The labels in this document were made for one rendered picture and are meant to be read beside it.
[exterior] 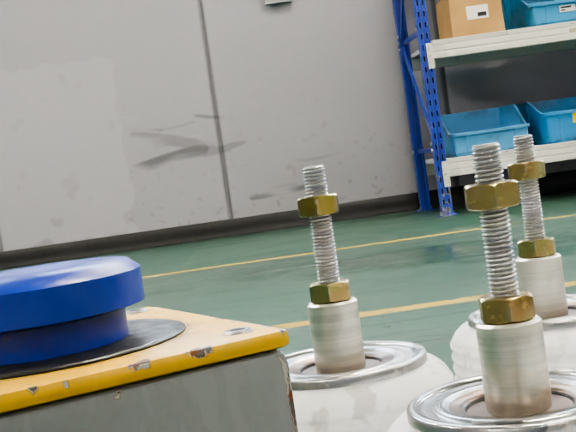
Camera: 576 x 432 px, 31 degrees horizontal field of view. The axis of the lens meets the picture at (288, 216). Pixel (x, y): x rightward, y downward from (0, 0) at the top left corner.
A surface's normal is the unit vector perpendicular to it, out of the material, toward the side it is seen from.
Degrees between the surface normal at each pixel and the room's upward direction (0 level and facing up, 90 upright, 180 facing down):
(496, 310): 90
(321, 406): 57
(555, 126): 94
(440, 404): 0
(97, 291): 90
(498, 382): 90
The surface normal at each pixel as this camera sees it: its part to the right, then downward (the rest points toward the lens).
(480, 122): 0.04, -0.03
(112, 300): 0.80, -0.08
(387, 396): 0.22, -0.54
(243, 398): 0.47, -0.02
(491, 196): -0.56, 0.12
